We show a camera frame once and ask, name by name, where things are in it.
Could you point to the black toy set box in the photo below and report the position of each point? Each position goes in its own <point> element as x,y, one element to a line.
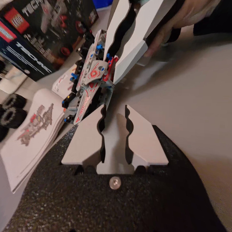
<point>45,36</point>

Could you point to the person's right forearm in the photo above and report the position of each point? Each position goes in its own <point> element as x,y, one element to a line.
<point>215,20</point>

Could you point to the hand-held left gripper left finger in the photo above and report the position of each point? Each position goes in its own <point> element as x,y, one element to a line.
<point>83,145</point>

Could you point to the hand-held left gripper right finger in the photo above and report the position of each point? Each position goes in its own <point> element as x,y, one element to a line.
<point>146,145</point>

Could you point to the person's right hand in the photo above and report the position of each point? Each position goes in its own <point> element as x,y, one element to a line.
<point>192,12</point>

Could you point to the building instruction booklet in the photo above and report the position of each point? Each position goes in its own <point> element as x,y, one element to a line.
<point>27,145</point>

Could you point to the grey brick toy truck model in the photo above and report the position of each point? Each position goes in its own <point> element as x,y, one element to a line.
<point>94,72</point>

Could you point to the white plastic container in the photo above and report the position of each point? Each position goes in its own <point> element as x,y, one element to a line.
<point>10,79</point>

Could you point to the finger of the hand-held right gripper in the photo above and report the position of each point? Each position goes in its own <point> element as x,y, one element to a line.
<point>130,59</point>
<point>117,21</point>

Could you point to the blue plastic item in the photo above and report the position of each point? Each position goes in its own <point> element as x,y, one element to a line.
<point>103,3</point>

